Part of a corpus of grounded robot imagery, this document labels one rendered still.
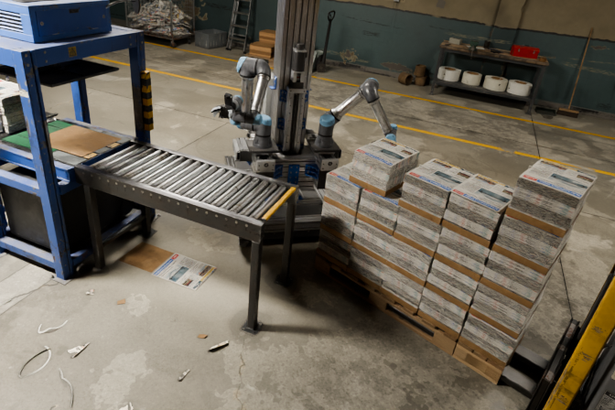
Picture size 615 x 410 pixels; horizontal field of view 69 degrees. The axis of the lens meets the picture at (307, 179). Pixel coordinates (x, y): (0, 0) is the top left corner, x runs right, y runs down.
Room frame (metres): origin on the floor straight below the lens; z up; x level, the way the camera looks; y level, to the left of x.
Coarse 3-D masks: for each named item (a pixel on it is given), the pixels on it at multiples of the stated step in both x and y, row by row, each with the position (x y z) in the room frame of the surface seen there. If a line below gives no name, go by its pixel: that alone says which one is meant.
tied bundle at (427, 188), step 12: (420, 168) 2.49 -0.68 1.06; (432, 168) 2.51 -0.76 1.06; (444, 168) 2.53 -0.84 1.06; (456, 168) 2.55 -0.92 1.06; (408, 180) 2.38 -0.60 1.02; (420, 180) 2.33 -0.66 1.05; (432, 180) 2.34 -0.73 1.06; (444, 180) 2.36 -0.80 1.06; (456, 180) 2.38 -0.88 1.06; (408, 192) 2.37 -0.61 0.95; (420, 192) 2.33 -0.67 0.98; (432, 192) 2.28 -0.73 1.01; (444, 192) 2.24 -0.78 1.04; (420, 204) 2.31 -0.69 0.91; (432, 204) 2.27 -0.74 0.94; (444, 204) 2.23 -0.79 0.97
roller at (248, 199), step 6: (264, 180) 2.58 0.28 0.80; (258, 186) 2.50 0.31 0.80; (264, 186) 2.53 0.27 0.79; (252, 192) 2.40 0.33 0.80; (258, 192) 2.44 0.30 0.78; (246, 198) 2.33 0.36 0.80; (252, 198) 2.36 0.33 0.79; (240, 204) 2.25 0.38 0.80; (246, 204) 2.29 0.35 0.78; (234, 210) 2.18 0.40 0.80; (240, 210) 2.22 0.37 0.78
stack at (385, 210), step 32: (352, 192) 2.60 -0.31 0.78; (352, 224) 2.58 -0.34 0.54; (384, 224) 2.43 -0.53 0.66; (416, 224) 2.31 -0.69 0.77; (320, 256) 2.72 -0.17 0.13; (352, 256) 2.56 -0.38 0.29; (384, 256) 2.41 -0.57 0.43; (416, 256) 2.27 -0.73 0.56; (448, 256) 2.16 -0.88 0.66; (480, 256) 2.06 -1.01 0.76; (352, 288) 2.53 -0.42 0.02; (384, 288) 2.37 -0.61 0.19; (416, 288) 2.24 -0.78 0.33; (448, 288) 2.12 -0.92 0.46; (416, 320) 2.20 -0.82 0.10; (448, 320) 2.08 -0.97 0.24; (448, 352) 2.04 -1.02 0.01
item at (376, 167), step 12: (360, 156) 2.61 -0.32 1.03; (372, 156) 2.58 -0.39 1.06; (384, 156) 2.60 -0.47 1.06; (396, 156) 2.63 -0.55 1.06; (360, 168) 2.62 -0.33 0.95; (372, 168) 2.55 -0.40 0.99; (384, 168) 2.50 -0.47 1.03; (396, 168) 2.54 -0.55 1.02; (372, 180) 2.55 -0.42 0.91; (384, 180) 2.50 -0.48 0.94; (396, 180) 2.58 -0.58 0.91
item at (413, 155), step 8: (376, 144) 2.80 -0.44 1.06; (384, 144) 2.82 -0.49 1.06; (392, 144) 2.83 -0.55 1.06; (400, 144) 2.85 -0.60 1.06; (400, 152) 2.71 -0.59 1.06; (408, 152) 2.72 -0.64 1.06; (416, 152) 2.74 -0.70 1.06; (408, 160) 2.65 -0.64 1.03; (416, 160) 2.76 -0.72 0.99; (408, 168) 2.68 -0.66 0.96
